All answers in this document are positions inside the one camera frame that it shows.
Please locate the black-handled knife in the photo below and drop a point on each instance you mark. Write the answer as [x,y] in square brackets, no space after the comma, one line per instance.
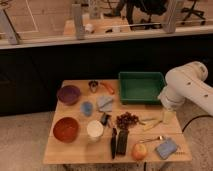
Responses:
[113,143]

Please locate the purple bowl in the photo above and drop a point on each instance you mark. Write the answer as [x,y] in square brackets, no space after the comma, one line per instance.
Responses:
[69,94]

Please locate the green plastic tray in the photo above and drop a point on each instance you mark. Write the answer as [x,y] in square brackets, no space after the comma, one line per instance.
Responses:
[140,87]

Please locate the red yellow apple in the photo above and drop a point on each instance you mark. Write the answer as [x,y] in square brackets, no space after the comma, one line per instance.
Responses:
[139,151]

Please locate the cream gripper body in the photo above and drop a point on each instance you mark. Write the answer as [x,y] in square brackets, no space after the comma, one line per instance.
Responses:
[168,115]

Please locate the black rectangular case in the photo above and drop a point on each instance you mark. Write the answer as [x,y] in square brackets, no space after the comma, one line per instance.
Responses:
[122,142]

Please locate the blue sponge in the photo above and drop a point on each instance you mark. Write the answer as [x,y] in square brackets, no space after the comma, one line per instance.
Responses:
[165,149]

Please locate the small black clip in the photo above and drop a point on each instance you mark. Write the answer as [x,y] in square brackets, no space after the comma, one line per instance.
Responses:
[104,119]

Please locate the white cup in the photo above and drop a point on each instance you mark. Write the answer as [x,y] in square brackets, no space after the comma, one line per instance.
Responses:
[95,130]

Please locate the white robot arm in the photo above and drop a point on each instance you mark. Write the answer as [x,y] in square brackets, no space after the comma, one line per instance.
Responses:
[186,82]

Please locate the yellow banana piece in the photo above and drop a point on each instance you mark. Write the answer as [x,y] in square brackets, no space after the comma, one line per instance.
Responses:
[151,124]

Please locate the bunch of dark grapes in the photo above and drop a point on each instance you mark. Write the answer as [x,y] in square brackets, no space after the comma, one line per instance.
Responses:
[126,120]

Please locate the black office chair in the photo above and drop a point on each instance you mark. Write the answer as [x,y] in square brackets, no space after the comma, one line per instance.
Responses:
[192,10]

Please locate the small metal cup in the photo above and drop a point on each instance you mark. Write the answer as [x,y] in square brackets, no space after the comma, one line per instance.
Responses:
[93,85]

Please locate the grey-blue cloth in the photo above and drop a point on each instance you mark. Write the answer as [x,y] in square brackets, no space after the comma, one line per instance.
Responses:
[104,103]

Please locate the red-brown bowl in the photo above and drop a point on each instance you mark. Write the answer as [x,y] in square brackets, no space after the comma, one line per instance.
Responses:
[66,129]

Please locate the metal spoon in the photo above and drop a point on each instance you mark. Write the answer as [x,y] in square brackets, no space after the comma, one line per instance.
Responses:
[153,139]

